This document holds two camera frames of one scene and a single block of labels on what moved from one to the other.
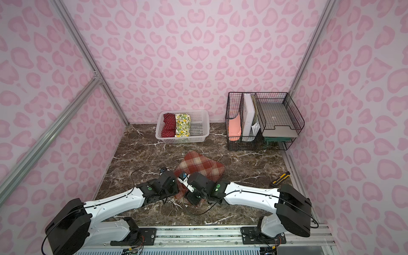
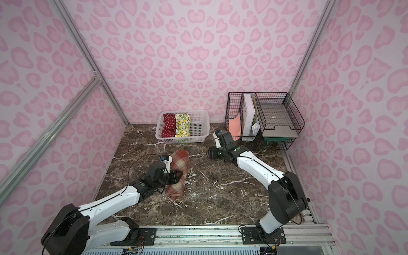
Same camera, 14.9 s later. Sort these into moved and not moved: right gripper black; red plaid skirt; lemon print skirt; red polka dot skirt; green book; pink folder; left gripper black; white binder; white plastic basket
Moved: right gripper black; left gripper black; red plaid skirt
Not moved: green book; red polka dot skirt; lemon print skirt; white plastic basket; white binder; pink folder
